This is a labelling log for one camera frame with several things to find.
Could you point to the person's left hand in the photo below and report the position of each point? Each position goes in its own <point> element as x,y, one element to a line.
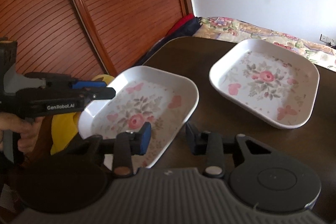
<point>26,132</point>

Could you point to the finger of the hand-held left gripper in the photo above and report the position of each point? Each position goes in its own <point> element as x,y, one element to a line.
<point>103,94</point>
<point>89,84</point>

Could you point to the louvered wooden wardrobe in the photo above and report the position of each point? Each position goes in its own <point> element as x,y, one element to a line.
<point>105,3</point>

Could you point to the yellow plastic object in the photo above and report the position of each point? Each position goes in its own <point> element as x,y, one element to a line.
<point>63,129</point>

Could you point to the floral bed blanket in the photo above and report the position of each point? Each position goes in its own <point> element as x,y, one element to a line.
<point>262,29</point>

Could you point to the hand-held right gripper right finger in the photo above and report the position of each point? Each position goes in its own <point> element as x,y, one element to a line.
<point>190,138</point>

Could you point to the white wall sockets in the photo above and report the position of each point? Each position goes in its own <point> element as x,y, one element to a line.
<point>326,39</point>

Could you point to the white floral square plate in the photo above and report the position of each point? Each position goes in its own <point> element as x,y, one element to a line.
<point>147,98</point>
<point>265,82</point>

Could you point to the red cloth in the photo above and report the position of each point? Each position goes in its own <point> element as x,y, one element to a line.
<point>185,21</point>

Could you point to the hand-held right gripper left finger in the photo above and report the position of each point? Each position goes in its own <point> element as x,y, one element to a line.
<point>145,138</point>

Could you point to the dark navy cloth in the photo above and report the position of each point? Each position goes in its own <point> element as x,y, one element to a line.
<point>194,27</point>

